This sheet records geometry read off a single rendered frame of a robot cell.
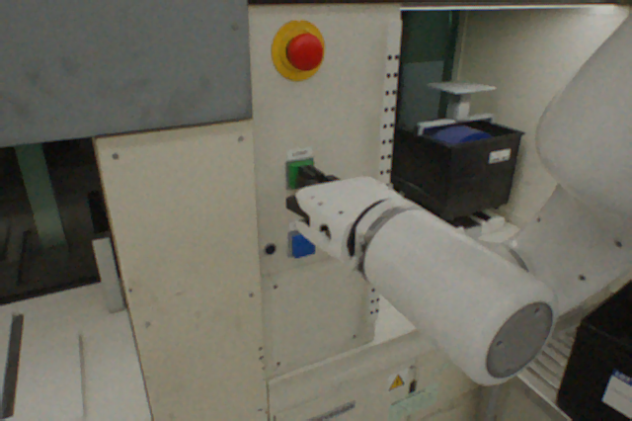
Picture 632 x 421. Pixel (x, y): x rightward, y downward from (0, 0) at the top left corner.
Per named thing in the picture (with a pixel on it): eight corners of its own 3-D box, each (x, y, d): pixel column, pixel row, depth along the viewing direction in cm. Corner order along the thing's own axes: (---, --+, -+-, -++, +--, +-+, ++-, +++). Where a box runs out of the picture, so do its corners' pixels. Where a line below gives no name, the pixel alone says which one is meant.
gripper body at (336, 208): (341, 288, 43) (290, 235, 52) (428, 262, 47) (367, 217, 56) (343, 215, 39) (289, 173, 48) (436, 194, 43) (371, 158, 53)
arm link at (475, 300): (458, 213, 43) (382, 203, 38) (591, 289, 32) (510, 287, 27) (427, 292, 45) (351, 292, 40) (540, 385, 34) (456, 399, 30)
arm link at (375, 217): (356, 303, 41) (340, 286, 44) (434, 278, 45) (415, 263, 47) (361, 219, 38) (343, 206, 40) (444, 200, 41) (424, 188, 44)
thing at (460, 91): (434, 238, 105) (451, 99, 91) (382, 205, 121) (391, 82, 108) (510, 216, 114) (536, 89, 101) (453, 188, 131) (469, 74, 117)
